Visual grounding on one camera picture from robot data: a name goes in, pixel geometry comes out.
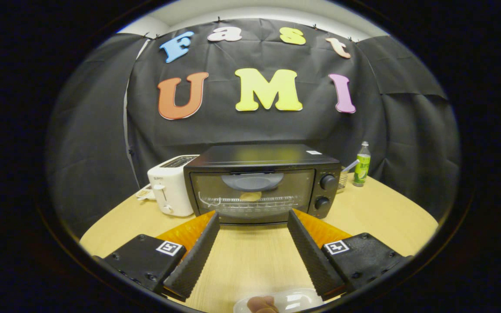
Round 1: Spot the black toaster oven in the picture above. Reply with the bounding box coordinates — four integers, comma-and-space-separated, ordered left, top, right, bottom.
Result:
184, 144, 342, 226

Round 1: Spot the black backdrop cloth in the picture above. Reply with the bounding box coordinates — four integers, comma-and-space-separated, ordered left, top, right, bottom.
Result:
45, 18, 461, 240

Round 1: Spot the small white flat item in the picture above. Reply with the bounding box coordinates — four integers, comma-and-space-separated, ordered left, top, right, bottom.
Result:
136, 184, 157, 201

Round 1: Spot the white slot toaster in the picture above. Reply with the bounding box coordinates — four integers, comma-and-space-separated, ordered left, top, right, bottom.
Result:
147, 155, 200, 217

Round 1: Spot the green label drink bottle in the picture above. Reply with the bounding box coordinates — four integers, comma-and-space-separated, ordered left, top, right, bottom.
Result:
353, 141, 371, 187

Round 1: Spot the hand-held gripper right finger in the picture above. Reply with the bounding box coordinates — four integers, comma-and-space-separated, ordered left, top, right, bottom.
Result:
287, 209, 413, 300

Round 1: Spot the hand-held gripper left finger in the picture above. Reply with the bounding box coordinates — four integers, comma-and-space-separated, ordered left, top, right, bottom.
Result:
94, 212, 220, 302

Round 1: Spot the white oval plate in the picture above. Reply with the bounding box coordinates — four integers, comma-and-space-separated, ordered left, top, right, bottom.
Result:
233, 288, 324, 313

